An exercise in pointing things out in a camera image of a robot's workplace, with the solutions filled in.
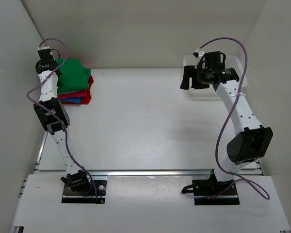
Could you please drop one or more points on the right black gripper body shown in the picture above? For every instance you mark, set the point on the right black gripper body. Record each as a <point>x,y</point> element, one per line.
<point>202,73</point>

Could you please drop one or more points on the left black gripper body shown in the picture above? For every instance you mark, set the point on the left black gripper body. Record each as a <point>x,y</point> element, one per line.
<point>55,61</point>

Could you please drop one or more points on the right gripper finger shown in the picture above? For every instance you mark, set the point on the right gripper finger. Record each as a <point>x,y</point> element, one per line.
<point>196,83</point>
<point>185,84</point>

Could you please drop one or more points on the green t shirt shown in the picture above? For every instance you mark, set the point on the green t shirt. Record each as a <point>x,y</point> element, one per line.
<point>74,77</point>

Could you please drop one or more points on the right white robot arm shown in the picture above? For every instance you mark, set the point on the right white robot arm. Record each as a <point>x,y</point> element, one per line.
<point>251,138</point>

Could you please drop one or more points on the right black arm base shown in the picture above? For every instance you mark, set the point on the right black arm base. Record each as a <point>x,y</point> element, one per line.
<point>210,192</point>

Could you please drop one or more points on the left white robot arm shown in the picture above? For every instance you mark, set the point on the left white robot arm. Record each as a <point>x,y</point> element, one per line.
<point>55,120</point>

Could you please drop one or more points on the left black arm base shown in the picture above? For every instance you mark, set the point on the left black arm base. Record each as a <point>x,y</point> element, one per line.
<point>78,190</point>

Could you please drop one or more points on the white plastic basket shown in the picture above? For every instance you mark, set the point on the white plastic basket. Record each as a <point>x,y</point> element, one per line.
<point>209,94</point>

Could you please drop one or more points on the folded red t shirt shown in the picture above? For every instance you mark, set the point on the folded red t shirt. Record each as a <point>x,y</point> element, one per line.
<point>87,98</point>

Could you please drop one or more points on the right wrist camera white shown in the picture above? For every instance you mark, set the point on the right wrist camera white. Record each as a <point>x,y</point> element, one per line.
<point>198,54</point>

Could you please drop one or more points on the aluminium rail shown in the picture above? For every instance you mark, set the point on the aluminium rail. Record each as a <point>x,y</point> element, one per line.
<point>255,171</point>

